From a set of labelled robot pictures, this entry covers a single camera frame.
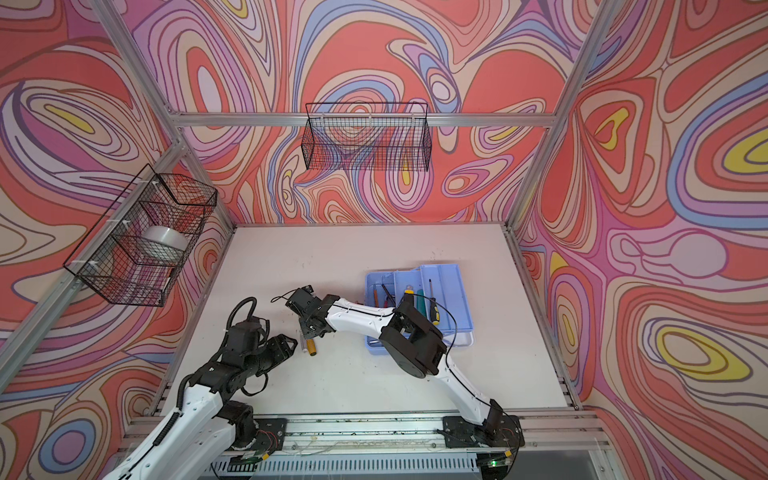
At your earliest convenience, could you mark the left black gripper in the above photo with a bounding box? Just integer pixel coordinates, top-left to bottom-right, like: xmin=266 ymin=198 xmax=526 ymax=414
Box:
xmin=241 ymin=332 xmax=298 ymax=379

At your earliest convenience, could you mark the black yellow small screwdriver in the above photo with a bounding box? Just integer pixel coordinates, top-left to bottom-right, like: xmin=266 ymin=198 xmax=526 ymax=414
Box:
xmin=428 ymin=279 xmax=440 ymax=326

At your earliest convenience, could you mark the white blue plastic tool box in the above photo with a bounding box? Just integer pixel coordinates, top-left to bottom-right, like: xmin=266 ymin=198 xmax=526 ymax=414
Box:
xmin=364 ymin=264 xmax=474 ymax=348

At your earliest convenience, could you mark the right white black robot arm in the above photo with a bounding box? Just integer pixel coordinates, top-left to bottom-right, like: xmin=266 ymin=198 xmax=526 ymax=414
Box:
xmin=286 ymin=285 xmax=525 ymax=453

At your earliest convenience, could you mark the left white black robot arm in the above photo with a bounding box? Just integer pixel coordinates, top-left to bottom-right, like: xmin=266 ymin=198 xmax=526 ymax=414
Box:
xmin=105 ymin=297 xmax=298 ymax=479

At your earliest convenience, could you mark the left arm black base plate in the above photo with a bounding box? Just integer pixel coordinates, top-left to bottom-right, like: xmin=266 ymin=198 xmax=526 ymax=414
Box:
xmin=244 ymin=418 xmax=288 ymax=454

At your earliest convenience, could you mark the grey duct tape roll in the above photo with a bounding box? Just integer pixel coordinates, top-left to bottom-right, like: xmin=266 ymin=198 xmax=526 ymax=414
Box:
xmin=142 ymin=225 xmax=189 ymax=251

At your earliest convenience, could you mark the black wire basket left wall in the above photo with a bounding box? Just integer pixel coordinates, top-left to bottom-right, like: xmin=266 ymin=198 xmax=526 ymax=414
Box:
xmin=63 ymin=165 xmax=218 ymax=307

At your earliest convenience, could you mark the black wire basket wall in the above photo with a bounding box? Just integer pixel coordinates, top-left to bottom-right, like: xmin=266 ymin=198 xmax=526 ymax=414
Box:
xmin=301 ymin=101 xmax=432 ymax=172
xmin=63 ymin=165 xmax=218 ymax=307

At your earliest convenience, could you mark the black wire basket back wall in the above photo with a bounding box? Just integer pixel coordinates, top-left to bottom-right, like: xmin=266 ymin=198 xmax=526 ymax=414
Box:
xmin=301 ymin=101 xmax=432 ymax=172

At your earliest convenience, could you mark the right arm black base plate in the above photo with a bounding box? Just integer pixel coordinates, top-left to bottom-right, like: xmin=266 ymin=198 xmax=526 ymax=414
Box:
xmin=435 ymin=415 xmax=525 ymax=450

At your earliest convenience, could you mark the aluminium mounting rail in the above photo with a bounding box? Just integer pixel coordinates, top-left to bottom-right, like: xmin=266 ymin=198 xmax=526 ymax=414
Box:
xmin=282 ymin=409 xmax=611 ymax=455

